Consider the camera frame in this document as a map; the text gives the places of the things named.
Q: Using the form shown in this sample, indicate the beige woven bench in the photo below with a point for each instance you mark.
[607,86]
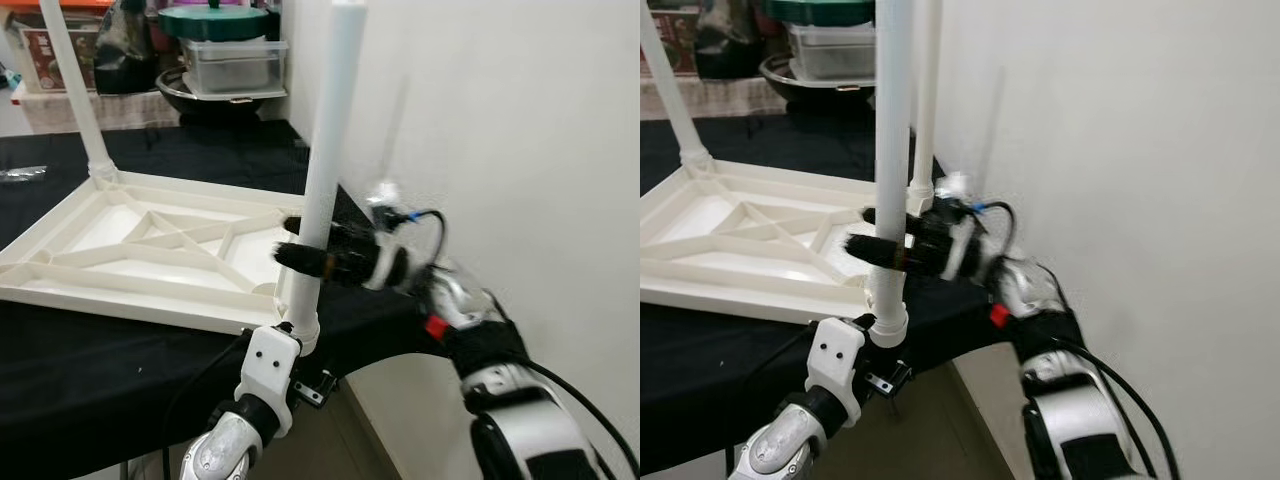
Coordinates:
[110,110]
[720,98]

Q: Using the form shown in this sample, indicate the red printed food carton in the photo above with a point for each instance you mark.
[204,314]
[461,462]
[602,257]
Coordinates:
[55,62]
[672,45]

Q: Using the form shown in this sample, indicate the black metal wok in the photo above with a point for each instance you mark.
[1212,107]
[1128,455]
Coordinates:
[820,92]
[220,105]

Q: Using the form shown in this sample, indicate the black plastic bag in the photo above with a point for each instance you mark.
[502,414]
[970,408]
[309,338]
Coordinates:
[125,50]
[730,40]

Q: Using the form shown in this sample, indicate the green pot lid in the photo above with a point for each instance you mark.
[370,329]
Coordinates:
[820,10]
[215,22]

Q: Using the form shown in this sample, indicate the clear tape strip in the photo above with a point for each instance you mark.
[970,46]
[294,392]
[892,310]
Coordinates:
[22,175]

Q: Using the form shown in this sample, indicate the clear plastic container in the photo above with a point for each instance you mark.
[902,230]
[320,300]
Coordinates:
[235,65]
[830,52]

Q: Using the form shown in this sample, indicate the black tablecloth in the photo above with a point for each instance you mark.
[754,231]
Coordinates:
[700,400]
[80,380]

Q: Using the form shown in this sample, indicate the white plastic table top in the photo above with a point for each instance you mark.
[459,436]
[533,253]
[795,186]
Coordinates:
[100,235]
[720,230]

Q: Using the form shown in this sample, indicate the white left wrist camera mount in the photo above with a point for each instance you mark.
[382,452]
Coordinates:
[835,358]
[268,365]

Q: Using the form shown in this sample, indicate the orange-lidded clear storage box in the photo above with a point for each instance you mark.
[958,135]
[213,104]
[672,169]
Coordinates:
[60,5]

